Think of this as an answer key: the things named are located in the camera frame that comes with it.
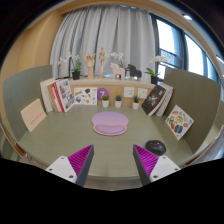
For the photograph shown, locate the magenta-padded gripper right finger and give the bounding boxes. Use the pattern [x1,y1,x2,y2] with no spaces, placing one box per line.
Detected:
[132,143,182,187]

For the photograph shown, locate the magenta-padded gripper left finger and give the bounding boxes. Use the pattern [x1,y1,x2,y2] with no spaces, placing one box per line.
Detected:
[45,143,95,188]

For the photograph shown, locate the black computer mouse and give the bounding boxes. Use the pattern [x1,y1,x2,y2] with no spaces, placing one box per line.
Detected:
[145,139,167,156]

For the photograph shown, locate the purple mouse pad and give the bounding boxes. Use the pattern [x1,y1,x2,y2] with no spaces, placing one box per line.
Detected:
[91,111,130,137]

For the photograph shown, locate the colourful sticker card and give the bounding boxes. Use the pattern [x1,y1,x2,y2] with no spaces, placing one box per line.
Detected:
[164,104,195,141]

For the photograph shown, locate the beige card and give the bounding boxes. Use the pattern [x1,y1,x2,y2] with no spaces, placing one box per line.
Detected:
[20,98,48,133]

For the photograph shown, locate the black book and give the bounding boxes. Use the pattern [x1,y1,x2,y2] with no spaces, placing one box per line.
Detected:
[141,85,167,117]

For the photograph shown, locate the small potted succulent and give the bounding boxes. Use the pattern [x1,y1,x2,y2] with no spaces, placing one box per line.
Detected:
[132,95,141,110]
[114,94,123,109]
[101,94,110,108]

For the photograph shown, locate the red-edged picture magazine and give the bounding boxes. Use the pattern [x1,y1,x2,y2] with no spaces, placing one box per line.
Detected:
[53,78,76,113]

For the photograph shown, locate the white sticker sheet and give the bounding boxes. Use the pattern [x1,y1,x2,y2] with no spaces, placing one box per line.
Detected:
[73,86,98,106]

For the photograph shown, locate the green partition panel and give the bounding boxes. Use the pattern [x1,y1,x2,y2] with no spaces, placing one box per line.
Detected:
[3,64,54,141]
[163,67,223,154]

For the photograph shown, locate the white orchid in black pot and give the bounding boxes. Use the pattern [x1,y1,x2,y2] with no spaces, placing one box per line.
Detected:
[57,53,83,81]
[110,51,129,69]
[144,55,168,85]

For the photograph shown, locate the dark wooden horse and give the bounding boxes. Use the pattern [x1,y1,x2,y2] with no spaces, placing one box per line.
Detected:
[126,63,143,81]

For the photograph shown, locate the pink wooden horse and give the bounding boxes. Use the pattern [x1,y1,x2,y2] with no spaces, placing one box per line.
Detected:
[110,62,126,81]

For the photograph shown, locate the wooden hand model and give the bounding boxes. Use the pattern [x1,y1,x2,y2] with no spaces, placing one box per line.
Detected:
[84,52,96,80]

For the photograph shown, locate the grey curtain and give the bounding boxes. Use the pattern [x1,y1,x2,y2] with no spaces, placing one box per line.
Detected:
[49,4,157,81]

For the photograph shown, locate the white wall socket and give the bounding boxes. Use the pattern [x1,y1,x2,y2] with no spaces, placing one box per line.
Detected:
[137,87,149,100]
[123,86,136,98]

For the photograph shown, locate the window with dark frame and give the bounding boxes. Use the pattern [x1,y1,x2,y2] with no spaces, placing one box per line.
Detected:
[151,13,224,84]

